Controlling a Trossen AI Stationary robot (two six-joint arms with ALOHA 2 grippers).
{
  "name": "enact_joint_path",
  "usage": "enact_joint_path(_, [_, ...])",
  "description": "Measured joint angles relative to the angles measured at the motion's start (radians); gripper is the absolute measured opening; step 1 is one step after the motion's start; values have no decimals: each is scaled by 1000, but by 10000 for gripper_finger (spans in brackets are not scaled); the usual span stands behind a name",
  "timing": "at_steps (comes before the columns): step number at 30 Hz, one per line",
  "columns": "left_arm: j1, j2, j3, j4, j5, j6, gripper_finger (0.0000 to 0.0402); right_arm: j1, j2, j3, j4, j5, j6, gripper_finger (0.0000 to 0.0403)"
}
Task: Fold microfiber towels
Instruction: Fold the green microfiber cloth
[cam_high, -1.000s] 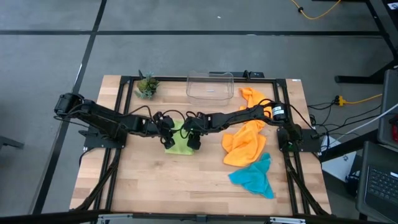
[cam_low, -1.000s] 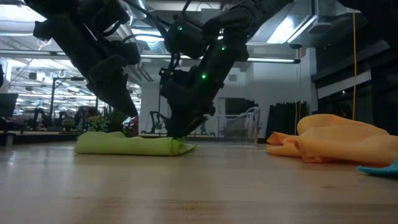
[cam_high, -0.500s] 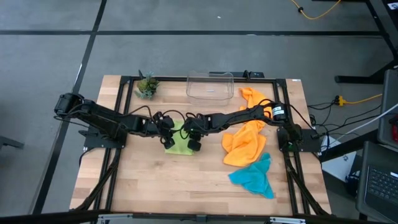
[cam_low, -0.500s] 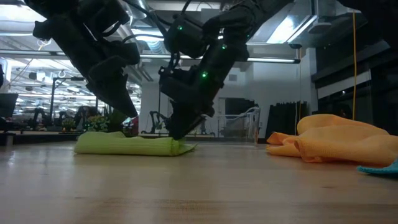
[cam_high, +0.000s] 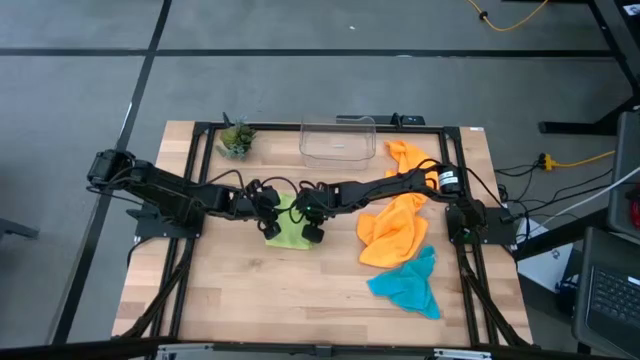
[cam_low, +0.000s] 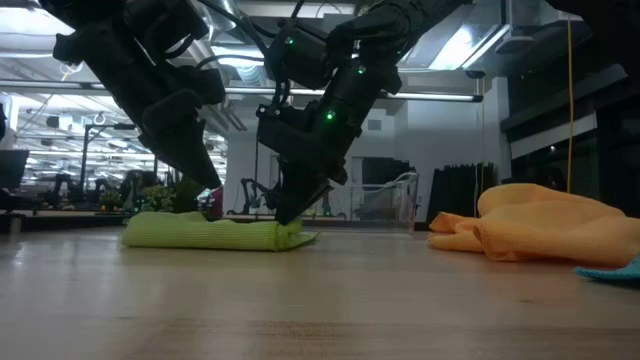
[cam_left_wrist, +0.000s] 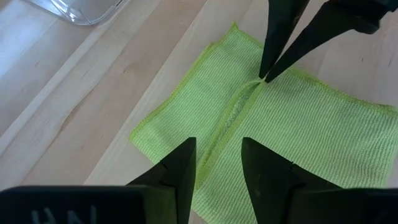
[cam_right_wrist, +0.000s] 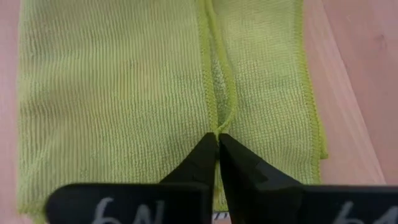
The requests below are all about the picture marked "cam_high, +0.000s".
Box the clear plastic bin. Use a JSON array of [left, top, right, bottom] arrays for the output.
[[298, 114, 377, 171]]

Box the orange microfiber towel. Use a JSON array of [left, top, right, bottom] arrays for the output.
[[357, 199, 430, 270], [383, 139, 446, 214]]

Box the grey equipment case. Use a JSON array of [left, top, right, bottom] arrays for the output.
[[606, 110, 640, 240]]

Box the yellow extension cable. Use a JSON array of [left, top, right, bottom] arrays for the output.
[[467, 0, 550, 33]]

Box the black desk foot bar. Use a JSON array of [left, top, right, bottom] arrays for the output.
[[514, 207, 609, 262]]

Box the yellow power splitter cable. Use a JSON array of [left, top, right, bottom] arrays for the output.
[[537, 149, 617, 172]]

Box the teal microfiber towel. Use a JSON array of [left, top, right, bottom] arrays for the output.
[[367, 244, 442, 321]]

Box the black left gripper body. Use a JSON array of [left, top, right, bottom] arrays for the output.
[[233, 185, 282, 221]]

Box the silver metal bracket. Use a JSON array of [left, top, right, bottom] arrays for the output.
[[155, 342, 216, 360], [432, 348, 494, 360]]

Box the black desk leg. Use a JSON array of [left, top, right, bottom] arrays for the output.
[[537, 0, 640, 136]]

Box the white cardboard box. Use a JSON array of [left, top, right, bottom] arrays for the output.
[[517, 218, 576, 294]]

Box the green succulent plant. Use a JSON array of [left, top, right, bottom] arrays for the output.
[[215, 115, 258, 162]]

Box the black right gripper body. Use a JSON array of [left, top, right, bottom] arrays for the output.
[[294, 185, 344, 224]]

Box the black power cable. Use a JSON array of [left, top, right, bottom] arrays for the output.
[[493, 158, 542, 177]]

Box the grey laptop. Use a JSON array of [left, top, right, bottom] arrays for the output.
[[572, 227, 640, 359]]

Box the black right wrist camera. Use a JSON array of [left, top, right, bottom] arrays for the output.
[[301, 223, 326, 245]]

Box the white cable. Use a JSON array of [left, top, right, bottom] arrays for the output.
[[542, 166, 640, 227]]

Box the black rig crossbar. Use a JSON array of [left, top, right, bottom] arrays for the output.
[[0, 335, 640, 360]]

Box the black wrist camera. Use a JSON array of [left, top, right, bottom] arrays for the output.
[[257, 219, 283, 241], [301, 223, 326, 245]]

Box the green microfiber towel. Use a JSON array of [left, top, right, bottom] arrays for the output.
[[264, 192, 314, 251]]

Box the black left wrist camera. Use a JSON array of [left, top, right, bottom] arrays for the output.
[[257, 219, 283, 241]]

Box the grey furniture foot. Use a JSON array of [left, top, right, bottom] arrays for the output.
[[0, 217, 40, 241]]

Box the black aluminium table frame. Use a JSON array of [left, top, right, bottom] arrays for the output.
[[119, 119, 534, 351]]

